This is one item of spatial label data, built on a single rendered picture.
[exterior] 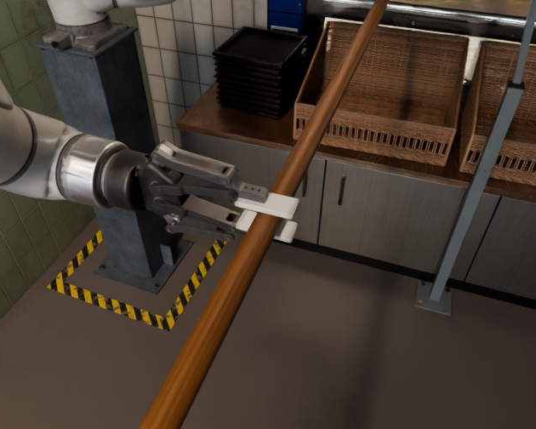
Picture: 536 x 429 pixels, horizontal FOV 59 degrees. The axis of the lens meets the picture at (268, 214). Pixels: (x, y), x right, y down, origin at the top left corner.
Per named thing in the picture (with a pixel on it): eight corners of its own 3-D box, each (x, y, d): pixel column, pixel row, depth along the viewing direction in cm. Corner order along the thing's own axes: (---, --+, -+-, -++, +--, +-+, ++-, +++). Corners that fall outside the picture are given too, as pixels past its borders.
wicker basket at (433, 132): (321, 82, 210) (326, 19, 191) (452, 101, 197) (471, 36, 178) (290, 140, 176) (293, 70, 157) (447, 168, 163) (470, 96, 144)
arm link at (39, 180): (92, 212, 67) (25, 198, 54) (3, 187, 70) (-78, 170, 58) (113, 139, 67) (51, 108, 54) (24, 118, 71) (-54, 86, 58)
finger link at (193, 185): (167, 175, 60) (163, 167, 59) (247, 183, 56) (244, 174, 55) (151, 195, 57) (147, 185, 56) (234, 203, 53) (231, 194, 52)
